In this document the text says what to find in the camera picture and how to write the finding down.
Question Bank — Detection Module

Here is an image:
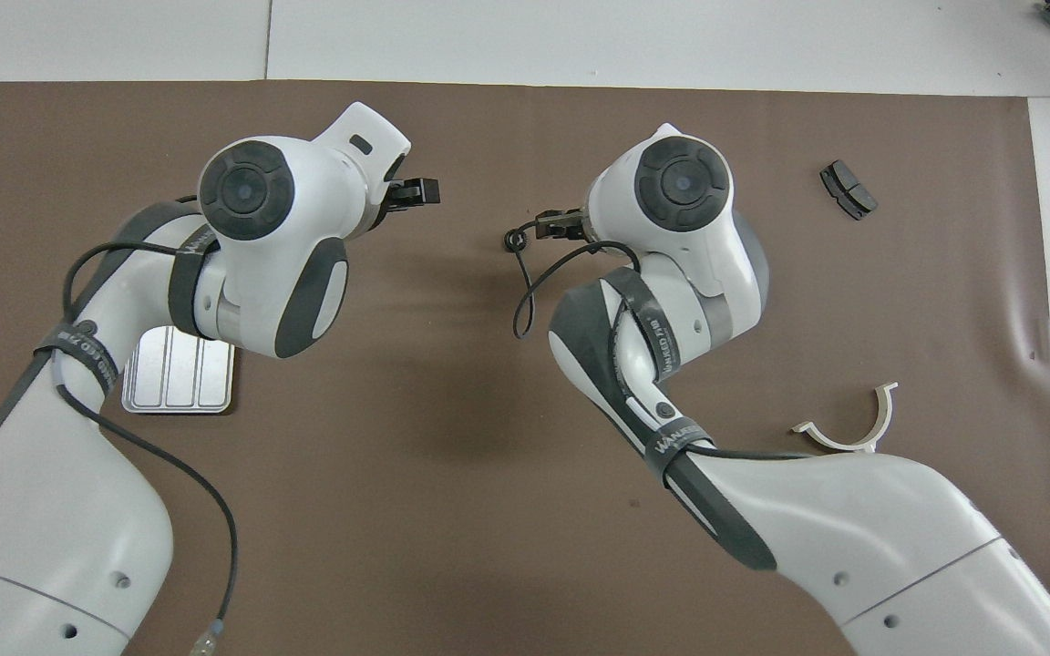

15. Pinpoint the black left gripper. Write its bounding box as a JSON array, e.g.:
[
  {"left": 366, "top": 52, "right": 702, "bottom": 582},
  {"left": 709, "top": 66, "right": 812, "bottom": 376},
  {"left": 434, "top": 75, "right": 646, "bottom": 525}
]
[{"left": 361, "top": 155, "right": 443, "bottom": 238}]

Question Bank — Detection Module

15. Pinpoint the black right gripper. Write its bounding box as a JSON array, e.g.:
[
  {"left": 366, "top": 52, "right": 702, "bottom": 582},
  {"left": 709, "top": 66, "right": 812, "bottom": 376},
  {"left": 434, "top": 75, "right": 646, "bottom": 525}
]
[{"left": 534, "top": 206, "right": 595, "bottom": 243}]

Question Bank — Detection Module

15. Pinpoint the grey metal tray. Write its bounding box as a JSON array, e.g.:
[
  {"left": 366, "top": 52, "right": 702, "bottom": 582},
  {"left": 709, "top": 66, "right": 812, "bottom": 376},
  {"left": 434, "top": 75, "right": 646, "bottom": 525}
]
[{"left": 121, "top": 325, "right": 237, "bottom": 415}]

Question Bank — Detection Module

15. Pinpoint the brown table mat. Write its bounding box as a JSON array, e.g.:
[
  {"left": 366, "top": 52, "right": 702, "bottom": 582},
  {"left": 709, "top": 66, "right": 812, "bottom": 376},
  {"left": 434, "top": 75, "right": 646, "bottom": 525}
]
[{"left": 0, "top": 80, "right": 1050, "bottom": 656}]

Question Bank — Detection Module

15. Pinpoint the dark grey brake pad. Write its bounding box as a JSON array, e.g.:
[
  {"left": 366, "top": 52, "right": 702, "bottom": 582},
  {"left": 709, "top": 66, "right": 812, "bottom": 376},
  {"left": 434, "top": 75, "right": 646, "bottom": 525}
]
[{"left": 819, "top": 160, "right": 879, "bottom": 221}]

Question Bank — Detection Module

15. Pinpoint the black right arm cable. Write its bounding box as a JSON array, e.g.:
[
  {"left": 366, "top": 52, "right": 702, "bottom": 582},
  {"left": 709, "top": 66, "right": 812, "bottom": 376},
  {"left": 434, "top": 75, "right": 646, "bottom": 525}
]
[{"left": 512, "top": 239, "right": 813, "bottom": 461}]

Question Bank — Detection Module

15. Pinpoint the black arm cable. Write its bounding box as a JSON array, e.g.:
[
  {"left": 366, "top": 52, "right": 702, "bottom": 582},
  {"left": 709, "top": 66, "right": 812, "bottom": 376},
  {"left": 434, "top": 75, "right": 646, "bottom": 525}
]
[
  {"left": 512, "top": 239, "right": 813, "bottom": 461},
  {"left": 63, "top": 196, "right": 240, "bottom": 656}
]

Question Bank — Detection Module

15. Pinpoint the white half-ring clamp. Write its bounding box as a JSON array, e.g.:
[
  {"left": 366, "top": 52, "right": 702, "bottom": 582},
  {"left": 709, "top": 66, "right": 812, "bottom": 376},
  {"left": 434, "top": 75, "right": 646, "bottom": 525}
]
[{"left": 791, "top": 382, "right": 900, "bottom": 455}]

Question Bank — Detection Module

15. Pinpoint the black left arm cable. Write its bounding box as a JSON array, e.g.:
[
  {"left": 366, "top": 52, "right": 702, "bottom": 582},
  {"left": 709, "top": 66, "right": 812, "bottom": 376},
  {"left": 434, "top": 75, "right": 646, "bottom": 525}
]
[{"left": 63, "top": 196, "right": 240, "bottom": 656}]

